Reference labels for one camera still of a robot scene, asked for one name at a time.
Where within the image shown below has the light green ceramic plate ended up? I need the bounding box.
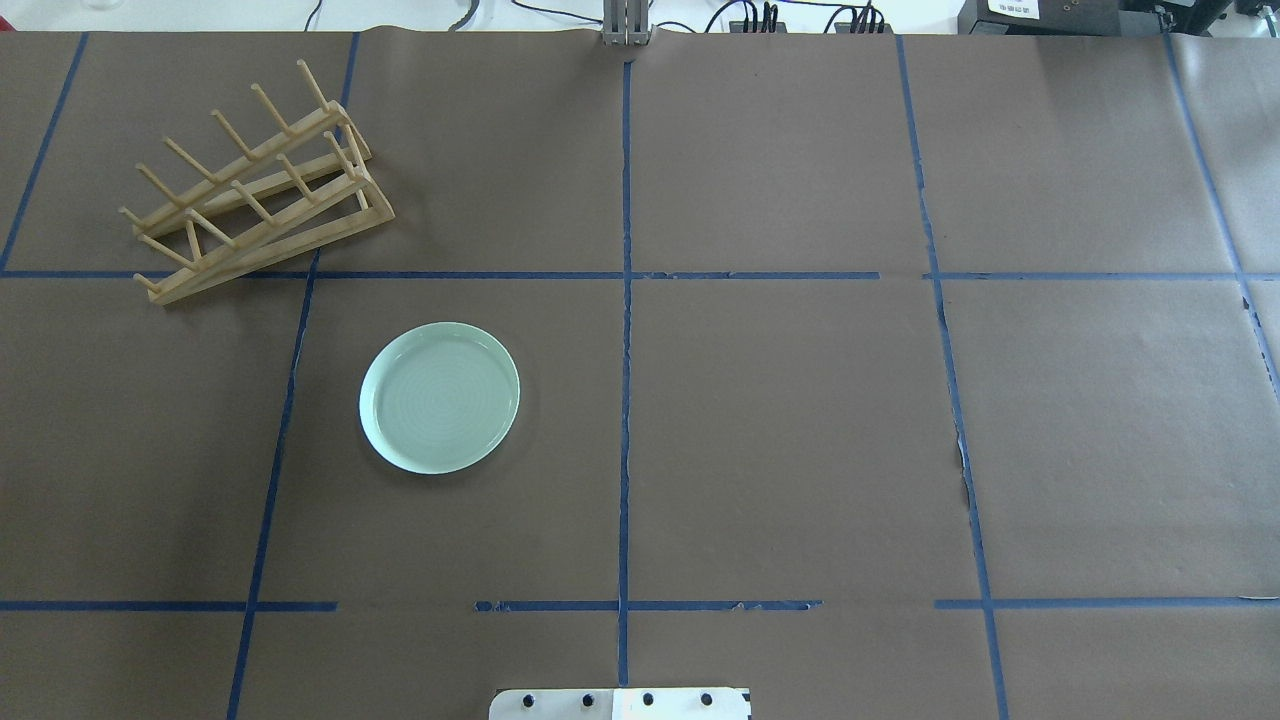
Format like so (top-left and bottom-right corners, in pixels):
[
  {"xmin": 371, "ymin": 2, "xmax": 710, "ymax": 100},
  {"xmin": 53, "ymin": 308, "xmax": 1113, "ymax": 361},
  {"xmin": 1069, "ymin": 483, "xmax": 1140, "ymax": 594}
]
[{"xmin": 358, "ymin": 322, "xmax": 521, "ymax": 475}]

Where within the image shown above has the wooden dish rack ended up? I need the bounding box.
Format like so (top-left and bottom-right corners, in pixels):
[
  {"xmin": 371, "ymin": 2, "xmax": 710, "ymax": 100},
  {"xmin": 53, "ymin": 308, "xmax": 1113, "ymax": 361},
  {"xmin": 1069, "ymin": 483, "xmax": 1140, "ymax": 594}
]
[{"xmin": 118, "ymin": 59, "xmax": 396, "ymax": 306}]

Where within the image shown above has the brown paper table cover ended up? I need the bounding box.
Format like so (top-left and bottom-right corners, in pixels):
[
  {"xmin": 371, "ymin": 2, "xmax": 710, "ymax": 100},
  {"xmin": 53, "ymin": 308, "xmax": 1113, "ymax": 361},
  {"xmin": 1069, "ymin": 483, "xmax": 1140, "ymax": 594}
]
[{"xmin": 3, "ymin": 28, "xmax": 1277, "ymax": 719}]

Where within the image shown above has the aluminium frame post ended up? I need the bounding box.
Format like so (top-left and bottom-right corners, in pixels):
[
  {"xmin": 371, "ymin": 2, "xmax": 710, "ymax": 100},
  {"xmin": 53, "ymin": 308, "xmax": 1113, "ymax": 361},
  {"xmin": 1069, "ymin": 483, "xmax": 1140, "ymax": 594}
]
[{"xmin": 602, "ymin": 0, "xmax": 653, "ymax": 47}]

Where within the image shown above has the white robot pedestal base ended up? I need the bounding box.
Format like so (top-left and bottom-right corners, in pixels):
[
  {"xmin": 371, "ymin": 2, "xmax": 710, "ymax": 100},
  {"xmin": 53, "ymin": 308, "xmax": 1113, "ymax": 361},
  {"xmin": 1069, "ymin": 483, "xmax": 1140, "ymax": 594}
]
[{"xmin": 488, "ymin": 687, "xmax": 753, "ymax": 719}]

